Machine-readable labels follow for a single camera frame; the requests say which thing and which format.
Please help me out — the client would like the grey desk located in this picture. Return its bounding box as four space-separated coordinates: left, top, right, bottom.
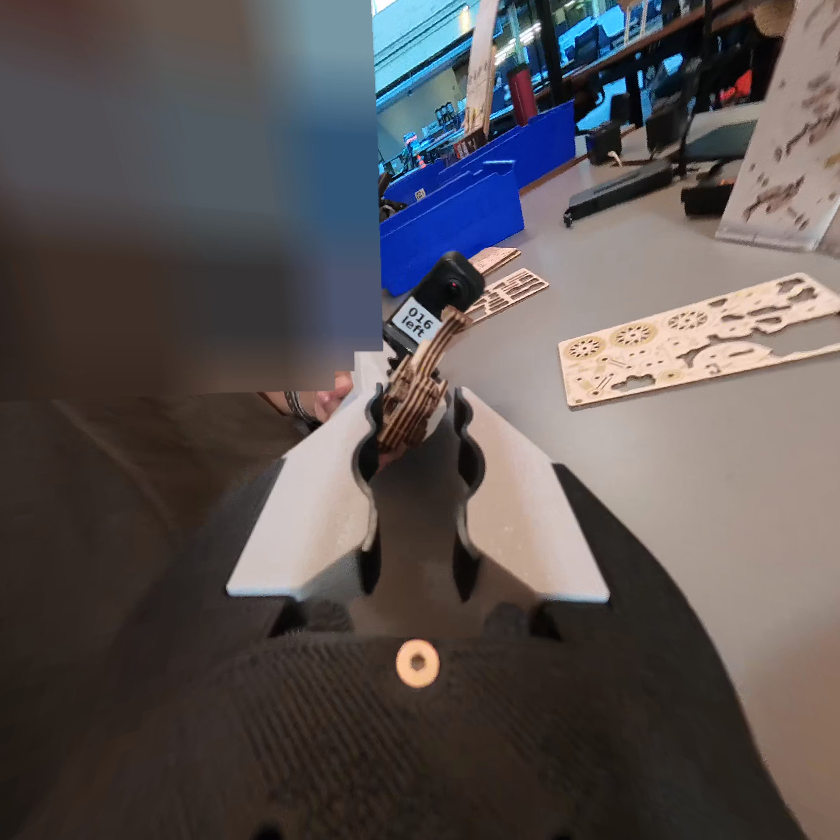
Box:
381 98 840 840

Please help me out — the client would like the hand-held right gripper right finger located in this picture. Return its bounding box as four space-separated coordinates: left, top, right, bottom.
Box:
451 386 613 605

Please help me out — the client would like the tall wooden sheet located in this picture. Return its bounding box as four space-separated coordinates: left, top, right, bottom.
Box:
459 0 503 142

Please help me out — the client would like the white printed instruction board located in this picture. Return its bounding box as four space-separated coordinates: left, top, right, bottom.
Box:
714 0 840 252

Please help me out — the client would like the stack of wooden sheets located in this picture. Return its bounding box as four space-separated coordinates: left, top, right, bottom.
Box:
469 246 522 277

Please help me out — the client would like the wooden background table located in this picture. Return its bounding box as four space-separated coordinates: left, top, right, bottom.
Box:
535 0 742 99

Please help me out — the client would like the person's left hand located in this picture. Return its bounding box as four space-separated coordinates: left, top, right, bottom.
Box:
314 371 355 424

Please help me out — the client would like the red bottle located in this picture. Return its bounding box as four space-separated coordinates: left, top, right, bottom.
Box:
507 63 539 127

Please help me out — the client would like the blue plastic bin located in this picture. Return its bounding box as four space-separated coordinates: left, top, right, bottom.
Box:
381 98 578 211
379 167 526 298

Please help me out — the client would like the black flat device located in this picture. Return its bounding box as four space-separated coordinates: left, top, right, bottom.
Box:
563 161 676 227

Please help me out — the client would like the black adapter with white cable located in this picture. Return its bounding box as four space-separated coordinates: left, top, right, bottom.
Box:
586 123 624 166

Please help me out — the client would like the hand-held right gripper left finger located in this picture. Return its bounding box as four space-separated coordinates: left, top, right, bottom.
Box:
225 384 385 603

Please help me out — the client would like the wooden puzzle model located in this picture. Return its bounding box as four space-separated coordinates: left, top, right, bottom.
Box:
375 308 475 454

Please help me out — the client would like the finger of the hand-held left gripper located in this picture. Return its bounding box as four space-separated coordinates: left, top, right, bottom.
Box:
413 394 454 447

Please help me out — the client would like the small wooden puzzle sheet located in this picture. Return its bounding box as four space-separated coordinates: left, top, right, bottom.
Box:
459 268 551 326

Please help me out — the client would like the black stand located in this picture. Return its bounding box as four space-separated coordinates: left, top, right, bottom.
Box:
646 59 762 178

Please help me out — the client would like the small black box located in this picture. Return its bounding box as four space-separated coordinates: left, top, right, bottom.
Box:
680 177 736 217

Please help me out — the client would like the wooden puzzle sheet with gears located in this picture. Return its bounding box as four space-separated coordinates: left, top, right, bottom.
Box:
558 272 840 409

